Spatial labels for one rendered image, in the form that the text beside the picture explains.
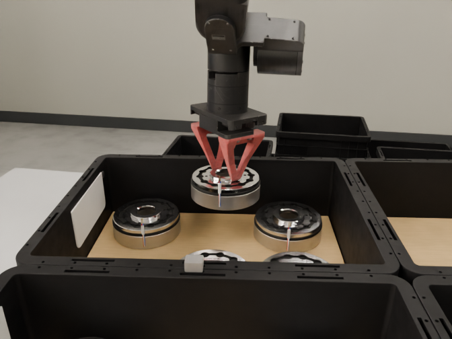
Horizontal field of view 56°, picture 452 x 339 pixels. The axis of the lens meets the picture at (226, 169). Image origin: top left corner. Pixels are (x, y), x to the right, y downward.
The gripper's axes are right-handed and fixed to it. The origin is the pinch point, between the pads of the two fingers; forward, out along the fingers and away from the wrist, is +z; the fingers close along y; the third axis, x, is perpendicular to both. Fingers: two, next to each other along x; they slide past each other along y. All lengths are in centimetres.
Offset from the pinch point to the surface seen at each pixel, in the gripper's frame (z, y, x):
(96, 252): 11.2, 6.3, 18.4
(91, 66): 34, 311, -87
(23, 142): 89, 308, -25
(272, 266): 1.2, -21.1, 9.4
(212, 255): 8.0, -7.6, 7.5
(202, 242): 10.8, -0.5, 4.5
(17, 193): 24, 62, 20
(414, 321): 1.2, -33.8, 4.6
